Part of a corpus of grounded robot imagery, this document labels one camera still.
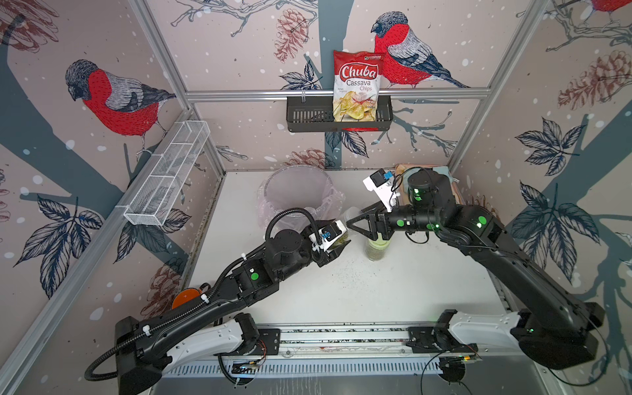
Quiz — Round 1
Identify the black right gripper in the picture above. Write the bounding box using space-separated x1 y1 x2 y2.
346 198 443 243

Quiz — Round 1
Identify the short clear mung bean jar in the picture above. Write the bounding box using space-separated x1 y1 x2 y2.
332 231 351 248

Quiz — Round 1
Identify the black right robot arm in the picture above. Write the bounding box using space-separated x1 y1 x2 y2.
347 168 605 370

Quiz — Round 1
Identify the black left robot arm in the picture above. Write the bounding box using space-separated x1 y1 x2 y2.
84 221 347 394

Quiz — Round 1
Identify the green lid mung bean jar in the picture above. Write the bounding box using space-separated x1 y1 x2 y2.
365 235 391 262

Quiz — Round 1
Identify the clear plastic bin liner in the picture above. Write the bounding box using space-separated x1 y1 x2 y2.
255 165 344 233

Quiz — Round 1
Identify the teal folded cloth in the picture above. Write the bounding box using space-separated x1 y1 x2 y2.
433 166 454 186

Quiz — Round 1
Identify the orange round object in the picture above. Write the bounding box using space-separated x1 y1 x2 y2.
171 288 202 309

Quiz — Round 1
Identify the Chuba cassava chips bag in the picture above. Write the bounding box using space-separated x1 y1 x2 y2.
332 51 383 122

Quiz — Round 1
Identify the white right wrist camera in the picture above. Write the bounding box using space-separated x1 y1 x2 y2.
363 169 399 212

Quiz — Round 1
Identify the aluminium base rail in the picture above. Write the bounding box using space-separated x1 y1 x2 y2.
216 323 519 359

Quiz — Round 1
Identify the dark grey wall shelf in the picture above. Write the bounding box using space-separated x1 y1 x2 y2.
286 96 393 133

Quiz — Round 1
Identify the black corrugated cable conduit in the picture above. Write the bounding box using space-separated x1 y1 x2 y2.
83 207 324 382

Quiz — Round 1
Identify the white wire mesh shelf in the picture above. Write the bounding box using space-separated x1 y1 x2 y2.
124 120 210 226

